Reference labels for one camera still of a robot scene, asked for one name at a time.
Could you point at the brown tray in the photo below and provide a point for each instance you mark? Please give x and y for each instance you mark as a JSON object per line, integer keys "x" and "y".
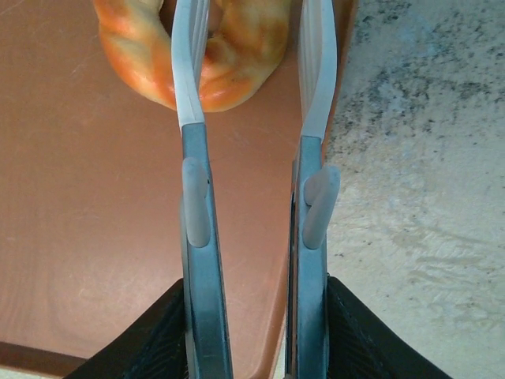
{"x": 79, "y": 197}

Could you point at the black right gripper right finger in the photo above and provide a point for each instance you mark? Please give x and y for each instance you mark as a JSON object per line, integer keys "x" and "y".
{"x": 367, "y": 343}

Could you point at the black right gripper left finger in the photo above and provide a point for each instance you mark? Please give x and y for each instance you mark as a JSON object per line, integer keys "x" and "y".
{"x": 150, "y": 339}

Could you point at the metal tongs with white tips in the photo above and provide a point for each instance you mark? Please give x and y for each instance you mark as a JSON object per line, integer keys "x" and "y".
{"x": 197, "y": 276}

